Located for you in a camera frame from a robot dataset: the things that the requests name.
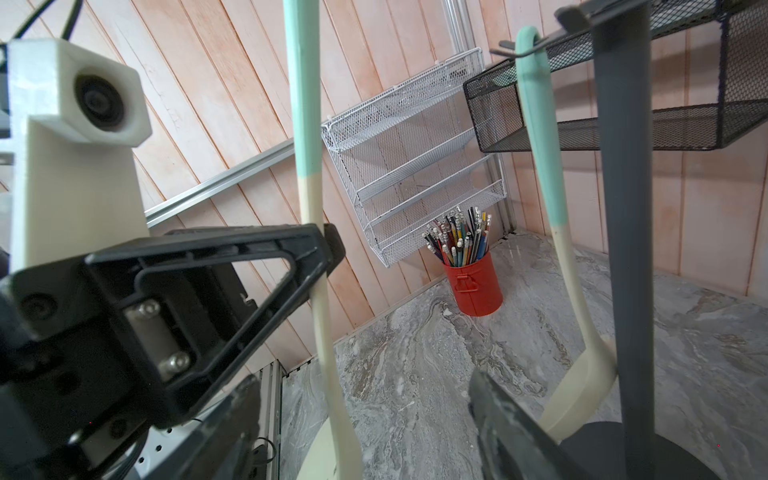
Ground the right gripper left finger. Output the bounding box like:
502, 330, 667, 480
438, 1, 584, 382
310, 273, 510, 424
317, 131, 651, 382
147, 375, 261, 479

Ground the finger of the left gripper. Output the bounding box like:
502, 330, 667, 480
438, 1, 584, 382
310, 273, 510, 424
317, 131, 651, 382
84, 223, 346, 427

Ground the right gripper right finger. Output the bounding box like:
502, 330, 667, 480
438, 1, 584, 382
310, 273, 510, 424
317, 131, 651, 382
468, 369, 590, 479

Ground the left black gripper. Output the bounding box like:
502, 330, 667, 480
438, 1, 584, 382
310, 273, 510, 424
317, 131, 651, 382
1, 263, 252, 479

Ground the cream skimmer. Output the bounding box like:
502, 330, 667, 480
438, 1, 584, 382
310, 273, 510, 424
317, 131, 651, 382
515, 26, 618, 443
284, 1, 364, 479

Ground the dark grey utensil rack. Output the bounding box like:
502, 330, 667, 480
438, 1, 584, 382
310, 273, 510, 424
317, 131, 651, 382
497, 0, 721, 480

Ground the red pencil cup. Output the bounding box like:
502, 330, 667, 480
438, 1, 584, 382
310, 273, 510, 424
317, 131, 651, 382
422, 207, 503, 317

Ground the white wire mesh shelf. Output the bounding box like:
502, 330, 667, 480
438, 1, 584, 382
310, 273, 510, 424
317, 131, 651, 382
321, 48, 507, 267

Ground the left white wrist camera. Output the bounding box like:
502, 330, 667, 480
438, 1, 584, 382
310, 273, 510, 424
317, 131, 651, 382
1, 38, 152, 272

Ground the black mesh wall basket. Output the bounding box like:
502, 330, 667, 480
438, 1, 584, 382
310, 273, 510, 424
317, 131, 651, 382
463, 1, 767, 153

